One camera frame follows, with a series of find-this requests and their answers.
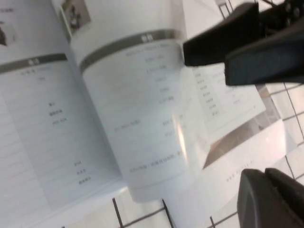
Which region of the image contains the white black-grid tablecloth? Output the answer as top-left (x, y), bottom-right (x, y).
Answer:
top-left (47, 80), bottom-right (304, 228)

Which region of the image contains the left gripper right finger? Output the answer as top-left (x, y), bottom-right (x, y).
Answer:
top-left (264, 167), bottom-right (304, 228)

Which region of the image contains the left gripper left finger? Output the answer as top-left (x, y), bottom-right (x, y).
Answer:
top-left (238, 168), bottom-right (286, 228)

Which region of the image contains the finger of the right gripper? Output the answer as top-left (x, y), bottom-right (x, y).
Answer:
top-left (182, 3), bottom-right (261, 67)

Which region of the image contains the white product catalogue book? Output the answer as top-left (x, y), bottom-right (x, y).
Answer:
top-left (0, 0), bottom-right (297, 228)

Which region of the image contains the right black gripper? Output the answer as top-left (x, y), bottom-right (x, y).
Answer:
top-left (224, 0), bottom-right (304, 86)

